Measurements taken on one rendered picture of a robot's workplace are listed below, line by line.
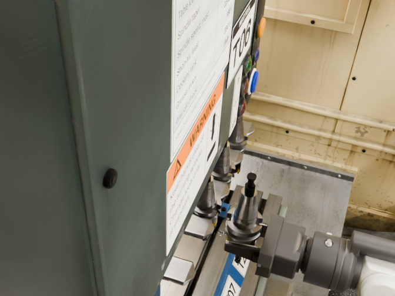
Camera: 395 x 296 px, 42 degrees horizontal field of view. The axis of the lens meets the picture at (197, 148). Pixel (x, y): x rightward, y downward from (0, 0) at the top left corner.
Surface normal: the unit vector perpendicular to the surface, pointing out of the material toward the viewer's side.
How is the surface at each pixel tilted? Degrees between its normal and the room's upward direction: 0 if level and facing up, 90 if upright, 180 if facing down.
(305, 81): 90
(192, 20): 90
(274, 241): 1
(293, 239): 1
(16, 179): 90
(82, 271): 90
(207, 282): 0
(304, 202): 24
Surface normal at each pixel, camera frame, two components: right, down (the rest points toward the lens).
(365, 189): -0.33, 0.61
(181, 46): 0.94, 0.25
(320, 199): -0.09, -0.43
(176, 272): 0.04, -0.75
